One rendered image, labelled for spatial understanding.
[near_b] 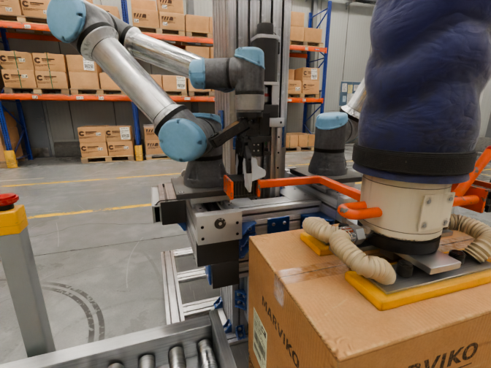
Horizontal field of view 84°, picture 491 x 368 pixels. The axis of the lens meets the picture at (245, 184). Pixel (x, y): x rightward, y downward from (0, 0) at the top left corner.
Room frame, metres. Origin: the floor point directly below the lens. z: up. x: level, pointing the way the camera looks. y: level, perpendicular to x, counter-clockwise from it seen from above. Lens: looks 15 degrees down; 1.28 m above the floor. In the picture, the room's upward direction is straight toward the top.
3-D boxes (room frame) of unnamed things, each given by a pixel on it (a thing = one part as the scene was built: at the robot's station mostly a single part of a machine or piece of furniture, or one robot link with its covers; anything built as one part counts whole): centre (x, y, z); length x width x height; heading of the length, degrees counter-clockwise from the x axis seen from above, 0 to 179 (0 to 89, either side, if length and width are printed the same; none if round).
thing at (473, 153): (0.58, -0.35, 1.19); 0.23 x 0.23 x 0.04
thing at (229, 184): (0.74, 0.01, 1.07); 0.09 x 0.08 x 0.05; 17
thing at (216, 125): (0.90, 0.14, 1.20); 0.13 x 0.12 x 0.14; 169
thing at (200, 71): (0.78, 0.09, 1.37); 0.11 x 0.11 x 0.08; 79
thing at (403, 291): (0.49, -0.38, 0.97); 0.34 x 0.10 x 0.05; 107
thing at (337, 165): (1.07, -0.33, 1.09); 0.15 x 0.15 x 0.10
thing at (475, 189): (0.66, -0.59, 1.07); 0.10 x 0.08 x 0.06; 17
